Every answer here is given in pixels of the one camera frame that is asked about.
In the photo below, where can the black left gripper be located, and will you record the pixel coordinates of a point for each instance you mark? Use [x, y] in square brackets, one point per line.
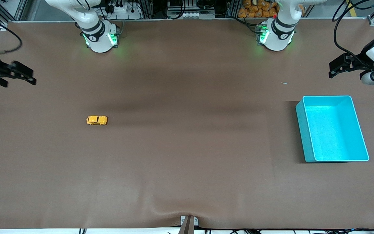
[361, 62]

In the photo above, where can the yellow beetle toy car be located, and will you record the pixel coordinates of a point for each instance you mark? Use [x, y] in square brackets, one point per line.
[96, 120]

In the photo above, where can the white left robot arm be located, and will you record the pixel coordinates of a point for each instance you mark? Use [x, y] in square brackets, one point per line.
[279, 32]

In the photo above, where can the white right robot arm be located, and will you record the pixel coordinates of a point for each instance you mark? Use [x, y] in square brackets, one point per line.
[97, 32]

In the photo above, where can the turquoise plastic bin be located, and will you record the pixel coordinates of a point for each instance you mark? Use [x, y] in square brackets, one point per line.
[333, 136]

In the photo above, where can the orange snack pile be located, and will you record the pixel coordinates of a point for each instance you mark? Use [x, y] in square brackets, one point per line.
[258, 9]

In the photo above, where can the white power strip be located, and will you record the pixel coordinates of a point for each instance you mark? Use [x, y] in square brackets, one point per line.
[123, 11]

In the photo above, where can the brown table mat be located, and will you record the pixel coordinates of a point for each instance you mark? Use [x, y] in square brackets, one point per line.
[187, 146]

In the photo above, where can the metal table edge bracket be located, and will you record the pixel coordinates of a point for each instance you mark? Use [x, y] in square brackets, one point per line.
[188, 223]

